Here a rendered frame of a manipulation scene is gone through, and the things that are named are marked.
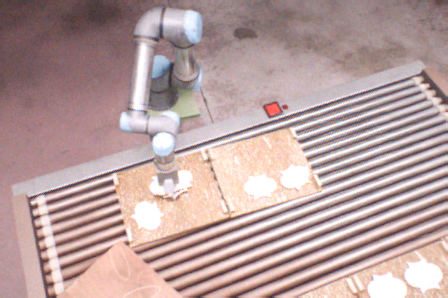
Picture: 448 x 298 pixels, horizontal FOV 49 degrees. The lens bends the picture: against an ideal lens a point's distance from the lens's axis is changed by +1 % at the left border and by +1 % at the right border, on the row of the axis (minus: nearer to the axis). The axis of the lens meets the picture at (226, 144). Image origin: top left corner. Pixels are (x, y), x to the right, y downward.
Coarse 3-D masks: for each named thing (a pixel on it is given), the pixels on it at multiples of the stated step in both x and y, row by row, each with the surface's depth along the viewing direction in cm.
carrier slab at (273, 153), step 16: (288, 128) 224; (240, 144) 219; (256, 144) 219; (272, 144) 219; (288, 144) 219; (224, 160) 213; (240, 160) 214; (256, 160) 214; (272, 160) 214; (288, 160) 214; (304, 160) 214; (224, 176) 209; (240, 176) 209; (256, 176) 209; (272, 176) 209; (224, 192) 204; (240, 192) 204; (272, 192) 205; (288, 192) 205; (304, 192) 205; (320, 192) 206; (240, 208) 200; (256, 208) 200
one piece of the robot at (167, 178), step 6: (156, 168) 188; (174, 168) 188; (162, 174) 188; (168, 174) 189; (174, 174) 190; (162, 180) 192; (168, 180) 192; (174, 180) 194; (168, 186) 191; (174, 186) 191; (168, 192) 191; (174, 192) 191
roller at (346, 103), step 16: (416, 80) 246; (368, 96) 239; (320, 112) 233; (256, 128) 226; (272, 128) 227; (208, 144) 220; (224, 144) 222; (112, 176) 209; (64, 192) 205; (80, 192) 207
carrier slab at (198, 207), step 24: (144, 168) 210; (192, 168) 211; (120, 192) 203; (144, 192) 203; (192, 192) 204; (216, 192) 204; (168, 216) 197; (192, 216) 197; (216, 216) 198; (144, 240) 191
